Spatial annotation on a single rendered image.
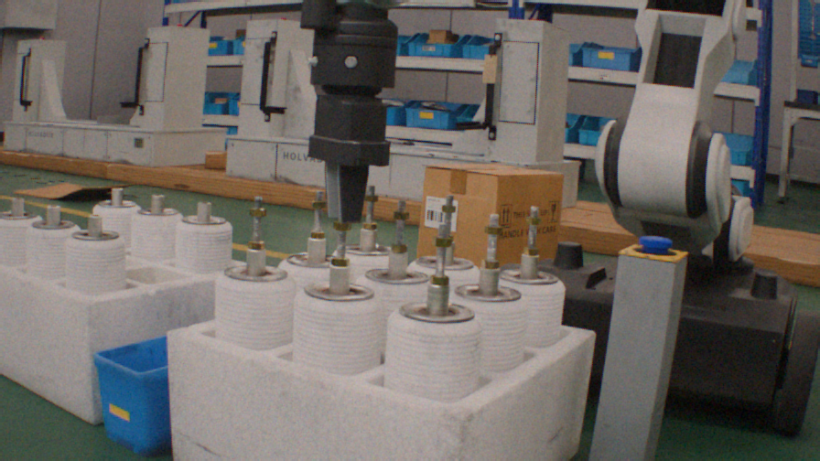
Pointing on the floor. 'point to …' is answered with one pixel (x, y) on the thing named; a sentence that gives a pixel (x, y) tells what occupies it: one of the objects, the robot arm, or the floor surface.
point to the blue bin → (136, 395)
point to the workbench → (801, 10)
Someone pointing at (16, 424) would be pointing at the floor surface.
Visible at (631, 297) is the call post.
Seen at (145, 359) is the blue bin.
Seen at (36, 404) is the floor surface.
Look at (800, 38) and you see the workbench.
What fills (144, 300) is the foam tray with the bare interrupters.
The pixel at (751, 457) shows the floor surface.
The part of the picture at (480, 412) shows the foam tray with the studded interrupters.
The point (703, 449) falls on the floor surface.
